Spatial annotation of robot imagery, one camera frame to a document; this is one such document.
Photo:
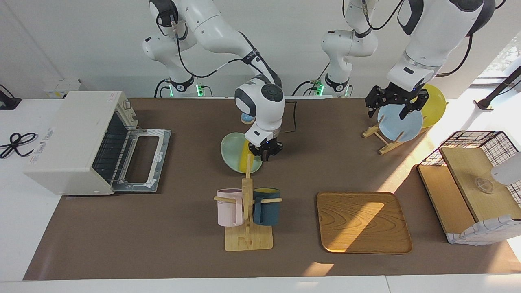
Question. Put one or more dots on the wooden box lid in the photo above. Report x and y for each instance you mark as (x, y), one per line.
(468, 171)

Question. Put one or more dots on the wooden serving tray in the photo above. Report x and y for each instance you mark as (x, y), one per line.
(362, 224)

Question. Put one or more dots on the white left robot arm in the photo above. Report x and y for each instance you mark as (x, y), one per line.
(427, 40)

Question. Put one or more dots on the wooden mug rack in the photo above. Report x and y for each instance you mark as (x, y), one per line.
(248, 240)

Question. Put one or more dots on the white socket box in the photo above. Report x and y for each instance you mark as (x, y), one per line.
(61, 87)

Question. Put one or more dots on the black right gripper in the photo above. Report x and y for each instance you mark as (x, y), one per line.
(264, 144)

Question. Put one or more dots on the window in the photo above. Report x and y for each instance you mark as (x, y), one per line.
(504, 57)

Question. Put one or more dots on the small clear glass knob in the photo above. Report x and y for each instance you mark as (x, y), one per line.
(484, 186)

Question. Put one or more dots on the flat wooden board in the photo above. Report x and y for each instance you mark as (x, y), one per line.
(441, 195)

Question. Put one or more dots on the oven glass door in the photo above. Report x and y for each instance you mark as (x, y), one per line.
(163, 150)

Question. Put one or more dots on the pink mug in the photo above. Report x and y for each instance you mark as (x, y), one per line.
(228, 209)

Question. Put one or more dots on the brown table mat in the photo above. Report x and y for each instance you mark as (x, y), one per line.
(163, 228)

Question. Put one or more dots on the black desk device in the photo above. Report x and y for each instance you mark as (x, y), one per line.
(8, 103)

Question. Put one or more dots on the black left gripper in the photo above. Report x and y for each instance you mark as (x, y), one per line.
(401, 94)

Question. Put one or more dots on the light blue plate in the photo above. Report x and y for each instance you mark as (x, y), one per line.
(401, 126)

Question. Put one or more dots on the white rounded device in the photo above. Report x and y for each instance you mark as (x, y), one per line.
(508, 171)

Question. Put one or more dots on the white toaster oven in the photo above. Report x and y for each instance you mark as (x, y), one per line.
(69, 130)

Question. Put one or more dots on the yellow plate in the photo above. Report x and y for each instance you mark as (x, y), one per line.
(435, 108)

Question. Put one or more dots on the small blue dome lid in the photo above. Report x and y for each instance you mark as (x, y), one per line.
(245, 119)

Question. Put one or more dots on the wooden plate rack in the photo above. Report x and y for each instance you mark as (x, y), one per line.
(388, 147)

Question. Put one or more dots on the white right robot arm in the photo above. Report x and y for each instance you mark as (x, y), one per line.
(211, 28)

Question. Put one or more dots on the white checked cloth liner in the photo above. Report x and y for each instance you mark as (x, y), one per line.
(484, 232)

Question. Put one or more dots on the pale green plate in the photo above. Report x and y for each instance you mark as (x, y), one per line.
(232, 152)

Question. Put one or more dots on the dark blue mug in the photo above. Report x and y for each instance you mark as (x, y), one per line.
(268, 211)

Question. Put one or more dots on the black tripod stand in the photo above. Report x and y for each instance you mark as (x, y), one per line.
(498, 91)

